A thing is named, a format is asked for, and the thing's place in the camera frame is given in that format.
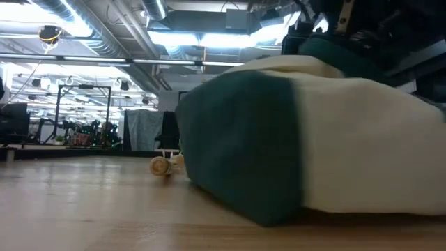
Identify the small potted plant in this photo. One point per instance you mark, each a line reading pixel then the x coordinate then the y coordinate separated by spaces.
pixel 59 140

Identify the grey ceiling box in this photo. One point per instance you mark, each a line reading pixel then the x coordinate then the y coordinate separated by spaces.
pixel 237 19

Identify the person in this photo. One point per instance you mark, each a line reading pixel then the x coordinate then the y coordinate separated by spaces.
pixel 106 127

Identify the black frame stand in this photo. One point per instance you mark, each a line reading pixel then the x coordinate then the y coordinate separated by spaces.
pixel 83 86

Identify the cream and green gardening bag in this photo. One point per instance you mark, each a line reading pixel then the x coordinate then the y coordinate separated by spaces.
pixel 366 139

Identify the long ceiling light bar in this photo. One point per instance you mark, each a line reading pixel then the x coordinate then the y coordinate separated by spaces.
pixel 94 59

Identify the grey cloth partition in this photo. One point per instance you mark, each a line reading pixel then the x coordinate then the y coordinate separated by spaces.
pixel 144 129

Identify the black neighbouring table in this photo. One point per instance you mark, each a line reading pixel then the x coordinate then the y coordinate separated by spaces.
pixel 69 153

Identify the black monitor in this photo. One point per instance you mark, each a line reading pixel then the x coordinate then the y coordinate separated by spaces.
pixel 14 122

